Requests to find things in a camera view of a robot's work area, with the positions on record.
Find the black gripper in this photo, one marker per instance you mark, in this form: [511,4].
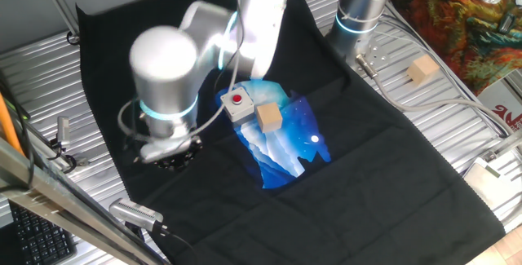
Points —
[179,161]

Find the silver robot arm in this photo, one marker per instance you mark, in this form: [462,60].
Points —
[163,61]

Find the grey box with red button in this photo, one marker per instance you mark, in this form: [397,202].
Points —
[238,108]

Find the wooden cube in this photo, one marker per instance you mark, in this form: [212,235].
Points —
[269,118]
[422,69]

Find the black keyboard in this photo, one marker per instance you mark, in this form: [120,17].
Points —
[41,240]

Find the orange tube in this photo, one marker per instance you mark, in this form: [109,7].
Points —
[8,126]

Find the black cloth with blue print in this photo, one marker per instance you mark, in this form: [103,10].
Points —
[367,175]

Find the thin metal pole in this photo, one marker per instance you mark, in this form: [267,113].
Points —
[57,2]

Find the colourful patterned cloth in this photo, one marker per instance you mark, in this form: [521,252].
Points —
[448,32]

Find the white flat device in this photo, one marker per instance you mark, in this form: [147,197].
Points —
[489,183]

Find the white panel with red logo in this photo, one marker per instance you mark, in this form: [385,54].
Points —
[505,112]

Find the small dark metal object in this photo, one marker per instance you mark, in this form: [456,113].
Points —
[505,22]

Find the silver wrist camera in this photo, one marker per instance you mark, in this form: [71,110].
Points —
[163,151]

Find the silver ribbed exterior camera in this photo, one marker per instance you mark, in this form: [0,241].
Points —
[134,213]

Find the aluminium camera bracket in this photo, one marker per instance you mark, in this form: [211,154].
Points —
[81,161]

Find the small silver exterior camera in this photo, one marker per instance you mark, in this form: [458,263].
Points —
[63,130]

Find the aluminium frame beam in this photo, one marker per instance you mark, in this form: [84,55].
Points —
[61,212]

